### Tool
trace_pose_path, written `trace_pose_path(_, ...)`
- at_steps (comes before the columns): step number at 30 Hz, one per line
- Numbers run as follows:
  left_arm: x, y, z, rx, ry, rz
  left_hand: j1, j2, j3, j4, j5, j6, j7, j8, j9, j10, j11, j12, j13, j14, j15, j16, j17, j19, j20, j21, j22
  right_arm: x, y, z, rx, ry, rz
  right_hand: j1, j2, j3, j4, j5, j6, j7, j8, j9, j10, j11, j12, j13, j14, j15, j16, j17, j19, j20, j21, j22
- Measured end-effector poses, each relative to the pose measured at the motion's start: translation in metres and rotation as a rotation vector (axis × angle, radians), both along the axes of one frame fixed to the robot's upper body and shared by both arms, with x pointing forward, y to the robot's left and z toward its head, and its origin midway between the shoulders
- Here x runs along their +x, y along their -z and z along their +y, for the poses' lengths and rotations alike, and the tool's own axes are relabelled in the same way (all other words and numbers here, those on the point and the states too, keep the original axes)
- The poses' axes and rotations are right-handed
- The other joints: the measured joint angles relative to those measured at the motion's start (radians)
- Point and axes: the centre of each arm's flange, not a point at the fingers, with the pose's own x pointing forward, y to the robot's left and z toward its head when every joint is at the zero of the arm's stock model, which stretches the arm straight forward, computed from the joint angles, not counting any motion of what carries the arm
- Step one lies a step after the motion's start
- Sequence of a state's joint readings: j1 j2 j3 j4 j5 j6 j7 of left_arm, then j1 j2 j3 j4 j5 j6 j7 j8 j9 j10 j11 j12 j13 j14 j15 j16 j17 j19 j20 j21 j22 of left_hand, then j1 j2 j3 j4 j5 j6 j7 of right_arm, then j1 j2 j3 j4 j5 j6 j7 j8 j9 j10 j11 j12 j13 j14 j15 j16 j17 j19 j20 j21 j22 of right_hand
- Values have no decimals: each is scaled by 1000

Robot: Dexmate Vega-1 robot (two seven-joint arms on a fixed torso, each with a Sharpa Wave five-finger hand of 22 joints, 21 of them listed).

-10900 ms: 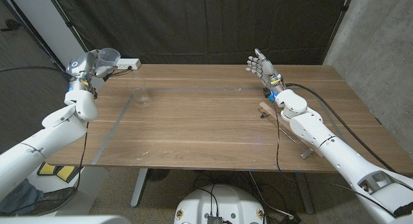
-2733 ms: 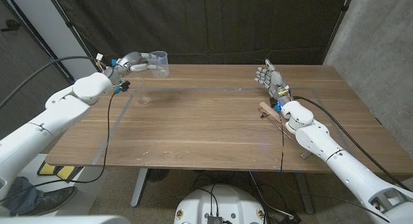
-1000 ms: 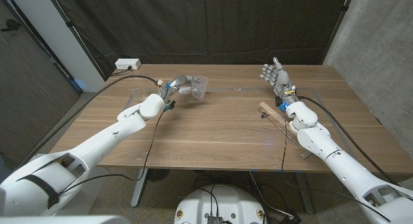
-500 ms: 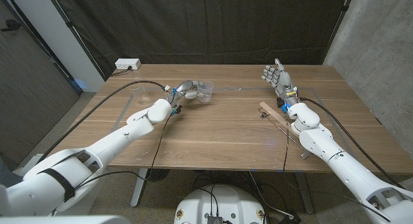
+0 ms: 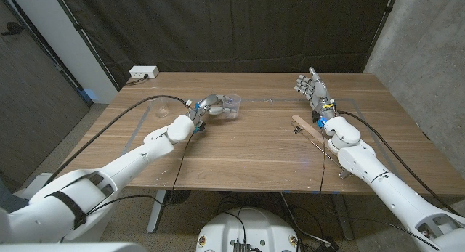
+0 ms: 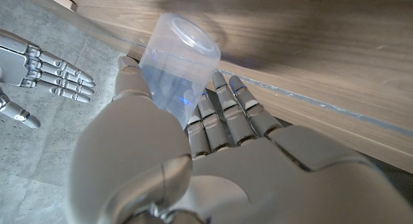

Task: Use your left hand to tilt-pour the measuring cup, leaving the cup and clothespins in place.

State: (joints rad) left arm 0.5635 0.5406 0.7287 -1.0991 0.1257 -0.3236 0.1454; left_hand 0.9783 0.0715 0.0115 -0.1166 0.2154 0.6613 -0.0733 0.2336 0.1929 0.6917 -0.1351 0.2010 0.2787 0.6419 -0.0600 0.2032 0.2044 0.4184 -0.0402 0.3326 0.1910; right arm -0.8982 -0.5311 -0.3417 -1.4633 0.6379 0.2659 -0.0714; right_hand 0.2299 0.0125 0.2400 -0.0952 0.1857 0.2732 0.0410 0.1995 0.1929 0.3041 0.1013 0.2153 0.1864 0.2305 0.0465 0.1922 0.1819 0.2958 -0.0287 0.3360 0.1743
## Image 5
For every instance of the round black floor fan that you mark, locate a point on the round black floor fan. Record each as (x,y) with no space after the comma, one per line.
(178,197)

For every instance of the thin metal rod with bracket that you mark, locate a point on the thin metal rod with bracket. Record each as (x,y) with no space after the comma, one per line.
(343,175)

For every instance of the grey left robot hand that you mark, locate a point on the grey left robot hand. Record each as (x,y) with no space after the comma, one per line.
(207,105)

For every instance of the white table leg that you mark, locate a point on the white table leg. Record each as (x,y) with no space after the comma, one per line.
(157,210)

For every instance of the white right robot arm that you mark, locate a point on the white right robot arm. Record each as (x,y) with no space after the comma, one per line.
(392,190)

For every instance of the white power strip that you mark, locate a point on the white power strip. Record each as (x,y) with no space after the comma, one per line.
(143,71)

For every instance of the grey table leg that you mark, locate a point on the grey table leg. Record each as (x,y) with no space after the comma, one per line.
(343,217)

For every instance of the clear plastic measuring cup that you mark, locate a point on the clear plastic measuring cup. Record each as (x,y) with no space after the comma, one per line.
(234,106)

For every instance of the small black clip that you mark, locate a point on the small black clip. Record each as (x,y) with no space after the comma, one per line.
(297,130)

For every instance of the black floor plug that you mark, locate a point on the black floor plug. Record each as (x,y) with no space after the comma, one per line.
(328,245)

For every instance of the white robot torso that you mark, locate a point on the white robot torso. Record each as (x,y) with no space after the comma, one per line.
(247,226)

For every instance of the black backdrop stand pole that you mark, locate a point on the black backdrop stand pole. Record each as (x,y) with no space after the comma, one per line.
(385,17)
(85,37)

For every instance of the dark wooden door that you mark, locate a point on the dark wooden door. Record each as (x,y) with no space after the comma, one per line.
(29,99)

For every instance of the person's blue jeans leg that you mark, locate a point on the person's blue jeans leg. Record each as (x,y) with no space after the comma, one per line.
(9,201)

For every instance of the black backdrop curtain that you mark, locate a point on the black backdrop curtain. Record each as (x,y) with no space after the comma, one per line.
(232,27)

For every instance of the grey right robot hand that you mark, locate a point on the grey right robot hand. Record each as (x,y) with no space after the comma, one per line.
(319,94)

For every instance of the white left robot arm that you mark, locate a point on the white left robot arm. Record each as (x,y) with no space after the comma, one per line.
(127,165)

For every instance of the clear drinking glass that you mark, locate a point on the clear drinking glass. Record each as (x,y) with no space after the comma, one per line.
(160,108)

